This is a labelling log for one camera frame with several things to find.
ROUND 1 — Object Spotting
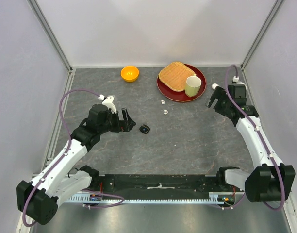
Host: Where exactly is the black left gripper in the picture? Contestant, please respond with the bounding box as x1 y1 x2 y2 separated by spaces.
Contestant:
99 108 135 134

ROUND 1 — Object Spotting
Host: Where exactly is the black earbud charging case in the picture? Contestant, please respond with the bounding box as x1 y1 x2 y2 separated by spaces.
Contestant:
139 124 150 134

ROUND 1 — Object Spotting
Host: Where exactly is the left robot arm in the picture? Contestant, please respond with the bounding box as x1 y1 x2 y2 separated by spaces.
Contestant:
16 104 136 227

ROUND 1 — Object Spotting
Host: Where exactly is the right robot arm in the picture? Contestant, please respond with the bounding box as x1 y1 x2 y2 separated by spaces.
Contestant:
207 83 296 203

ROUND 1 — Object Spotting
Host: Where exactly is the white earbud charging case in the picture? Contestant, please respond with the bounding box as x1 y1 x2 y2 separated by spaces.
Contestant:
212 83 218 90

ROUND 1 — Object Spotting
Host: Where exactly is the pale green cup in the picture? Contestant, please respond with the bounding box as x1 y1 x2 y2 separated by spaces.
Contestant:
185 76 202 97

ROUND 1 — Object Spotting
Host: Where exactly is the orange plastic bowl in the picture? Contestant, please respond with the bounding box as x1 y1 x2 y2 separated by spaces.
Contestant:
120 66 139 83

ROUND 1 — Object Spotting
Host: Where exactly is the woven bamboo tray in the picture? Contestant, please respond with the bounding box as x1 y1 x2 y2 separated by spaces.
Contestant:
158 62 196 92

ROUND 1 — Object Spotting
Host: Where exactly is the dark red round tray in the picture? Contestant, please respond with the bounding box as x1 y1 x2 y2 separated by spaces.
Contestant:
157 64 207 102

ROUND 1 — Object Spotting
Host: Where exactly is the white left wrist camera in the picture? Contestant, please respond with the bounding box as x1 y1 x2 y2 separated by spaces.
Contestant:
98 95 117 114

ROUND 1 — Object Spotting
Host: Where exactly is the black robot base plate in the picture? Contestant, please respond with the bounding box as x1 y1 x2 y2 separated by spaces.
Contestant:
87 174 240 200

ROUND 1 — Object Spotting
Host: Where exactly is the light blue cable duct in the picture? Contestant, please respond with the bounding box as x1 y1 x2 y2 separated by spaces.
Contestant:
65 192 224 204

